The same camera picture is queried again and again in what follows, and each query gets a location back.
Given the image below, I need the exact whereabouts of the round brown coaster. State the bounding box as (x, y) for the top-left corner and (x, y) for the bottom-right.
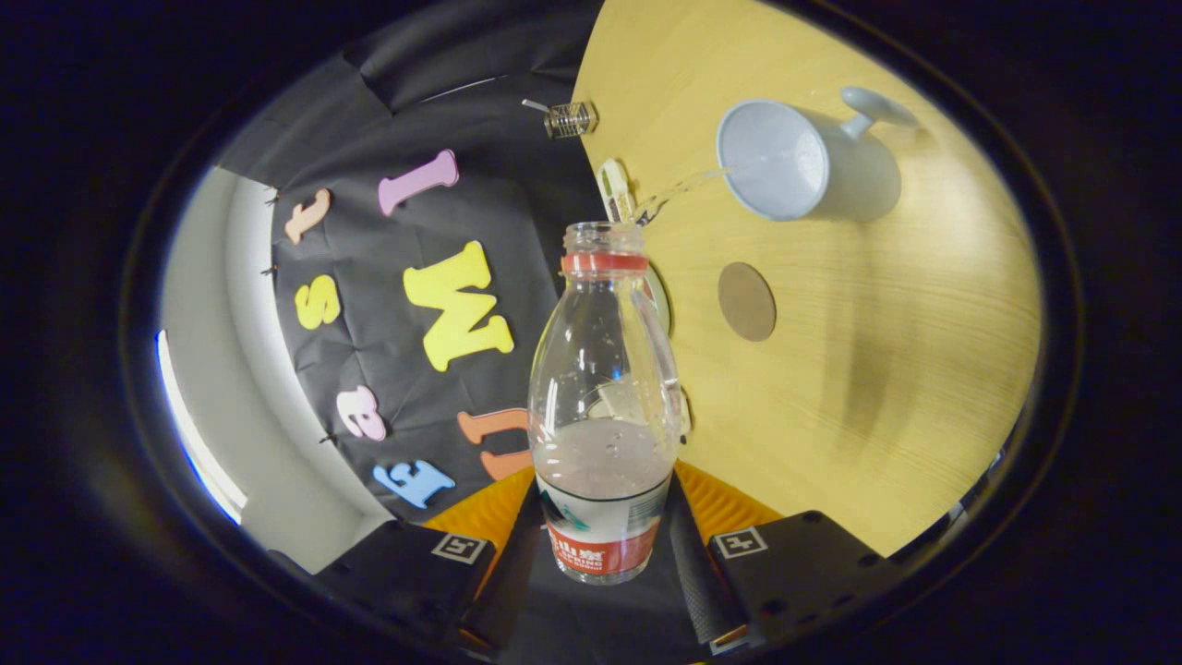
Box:
(718, 261), (778, 343)

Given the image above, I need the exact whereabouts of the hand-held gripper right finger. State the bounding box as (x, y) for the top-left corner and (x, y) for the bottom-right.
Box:
(665, 460), (906, 657)

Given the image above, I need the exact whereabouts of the long ceiling light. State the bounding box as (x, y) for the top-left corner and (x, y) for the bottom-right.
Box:
(155, 328), (248, 526)

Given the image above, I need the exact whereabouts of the small clear glass jar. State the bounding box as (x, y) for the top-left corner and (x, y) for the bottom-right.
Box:
(545, 101), (599, 139)

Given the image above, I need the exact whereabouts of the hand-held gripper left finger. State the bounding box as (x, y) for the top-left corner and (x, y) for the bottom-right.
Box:
(312, 465), (544, 659)

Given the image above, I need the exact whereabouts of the white cup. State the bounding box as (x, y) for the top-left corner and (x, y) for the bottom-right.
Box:
(717, 86), (920, 223)

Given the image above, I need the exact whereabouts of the clear juice bottle red label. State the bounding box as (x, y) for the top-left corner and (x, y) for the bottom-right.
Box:
(527, 222), (684, 586)

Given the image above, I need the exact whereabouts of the wooden table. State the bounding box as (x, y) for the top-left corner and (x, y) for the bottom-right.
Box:
(573, 0), (1043, 558)

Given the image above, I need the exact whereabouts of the black backdrop cloth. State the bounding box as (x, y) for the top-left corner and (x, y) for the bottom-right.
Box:
(217, 0), (712, 647)

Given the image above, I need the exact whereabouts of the pale green plate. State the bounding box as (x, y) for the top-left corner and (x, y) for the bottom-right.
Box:
(646, 263), (672, 335)

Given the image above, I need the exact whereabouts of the white divided tray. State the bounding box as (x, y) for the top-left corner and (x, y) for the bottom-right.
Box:
(597, 158), (636, 224)

